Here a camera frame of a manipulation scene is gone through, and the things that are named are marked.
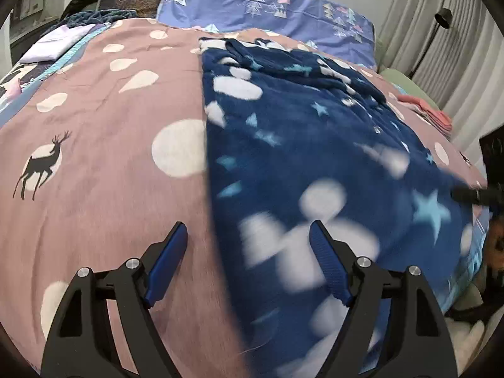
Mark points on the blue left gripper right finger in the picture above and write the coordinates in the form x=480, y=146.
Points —
x=335, y=259

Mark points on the stack of folded pink clothes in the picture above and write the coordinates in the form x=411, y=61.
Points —
x=437, y=118

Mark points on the pink polka dot duvet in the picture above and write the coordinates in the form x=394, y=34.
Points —
x=100, y=160

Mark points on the purple tree print pillow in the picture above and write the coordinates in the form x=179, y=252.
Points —
x=320, y=24

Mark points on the green pillow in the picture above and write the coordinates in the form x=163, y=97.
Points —
x=406, y=84

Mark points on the folded lavender cloth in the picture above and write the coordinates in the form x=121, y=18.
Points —
x=55, y=43

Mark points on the dark teal blanket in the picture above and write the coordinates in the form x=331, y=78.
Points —
x=94, y=17

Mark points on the black floor lamp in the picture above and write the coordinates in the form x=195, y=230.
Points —
x=443, y=19

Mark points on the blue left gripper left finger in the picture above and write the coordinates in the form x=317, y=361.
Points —
x=160, y=260

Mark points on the navy star fleece pajama top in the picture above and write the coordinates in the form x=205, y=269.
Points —
x=294, y=137

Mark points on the grey curtain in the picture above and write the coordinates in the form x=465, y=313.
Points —
x=463, y=69

